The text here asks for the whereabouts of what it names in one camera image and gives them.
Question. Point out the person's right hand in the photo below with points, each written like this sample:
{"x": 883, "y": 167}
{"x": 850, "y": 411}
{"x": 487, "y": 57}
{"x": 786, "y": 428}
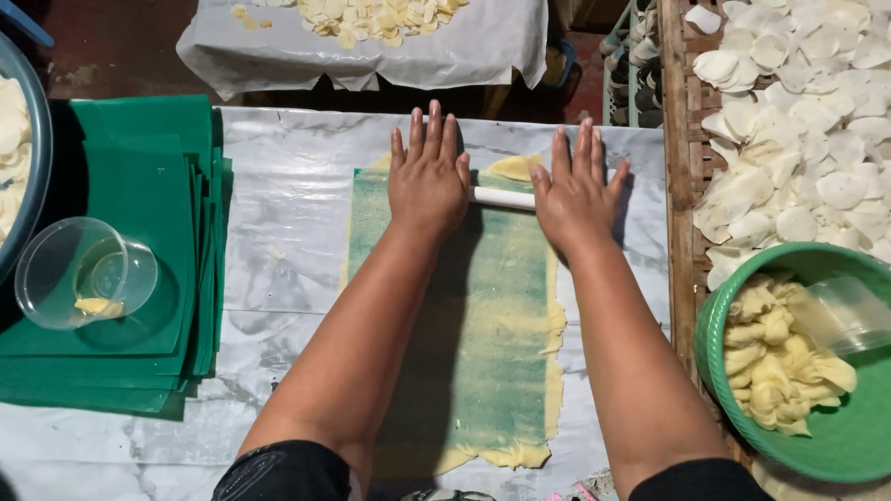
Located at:
{"x": 572, "y": 203}

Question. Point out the person's left hand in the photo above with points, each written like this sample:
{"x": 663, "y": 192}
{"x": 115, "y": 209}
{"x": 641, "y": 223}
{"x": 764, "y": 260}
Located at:
{"x": 426, "y": 188}

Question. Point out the white rolling pin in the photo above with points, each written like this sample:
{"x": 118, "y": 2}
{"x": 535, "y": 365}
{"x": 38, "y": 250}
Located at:
{"x": 502, "y": 198}

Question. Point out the bamboo drying rack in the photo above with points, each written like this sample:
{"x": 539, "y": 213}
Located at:
{"x": 679, "y": 181}

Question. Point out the green plastic sheet over dough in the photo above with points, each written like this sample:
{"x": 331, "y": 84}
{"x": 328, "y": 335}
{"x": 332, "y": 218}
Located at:
{"x": 487, "y": 306}

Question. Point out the white plastic sheet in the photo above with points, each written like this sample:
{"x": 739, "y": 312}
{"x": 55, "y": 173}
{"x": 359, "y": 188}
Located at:
{"x": 417, "y": 52}

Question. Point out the rack of shoes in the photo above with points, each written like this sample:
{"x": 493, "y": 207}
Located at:
{"x": 633, "y": 62}

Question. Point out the clear plastic table cover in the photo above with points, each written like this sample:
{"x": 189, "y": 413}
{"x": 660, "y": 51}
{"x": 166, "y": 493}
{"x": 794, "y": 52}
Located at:
{"x": 278, "y": 278}

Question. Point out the pile of yellow dough discs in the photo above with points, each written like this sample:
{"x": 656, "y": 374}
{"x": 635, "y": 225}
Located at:
{"x": 376, "y": 19}

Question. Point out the flattened yellow dough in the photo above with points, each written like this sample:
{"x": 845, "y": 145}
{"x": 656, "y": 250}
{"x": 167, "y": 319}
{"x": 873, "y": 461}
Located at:
{"x": 515, "y": 389}

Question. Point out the spread of white round crackers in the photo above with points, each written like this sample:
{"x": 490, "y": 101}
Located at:
{"x": 807, "y": 132}

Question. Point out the heap of yellow dough pieces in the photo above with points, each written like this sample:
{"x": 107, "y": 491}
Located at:
{"x": 772, "y": 362}

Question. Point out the clear plastic container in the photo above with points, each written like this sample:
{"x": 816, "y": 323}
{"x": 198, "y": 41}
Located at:
{"x": 839, "y": 313}

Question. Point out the stack of green plastic sheets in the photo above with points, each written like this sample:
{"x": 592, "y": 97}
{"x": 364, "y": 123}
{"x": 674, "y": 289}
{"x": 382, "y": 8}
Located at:
{"x": 132, "y": 264}

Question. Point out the person's black sleeves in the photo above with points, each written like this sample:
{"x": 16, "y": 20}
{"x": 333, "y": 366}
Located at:
{"x": 292, "y": 477}

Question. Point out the green plastic basin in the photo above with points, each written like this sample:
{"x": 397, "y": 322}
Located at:
{"x": 835, "y": 431}

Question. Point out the clear plastic cup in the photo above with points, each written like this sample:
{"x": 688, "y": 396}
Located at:
{"x": 80, "y": 275}

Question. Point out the grey metal basin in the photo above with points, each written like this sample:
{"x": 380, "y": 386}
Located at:
{"x": 28, "y": 153}

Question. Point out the dough discs in grey basin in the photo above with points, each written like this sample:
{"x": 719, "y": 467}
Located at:
{"x": 12, "y": 153}

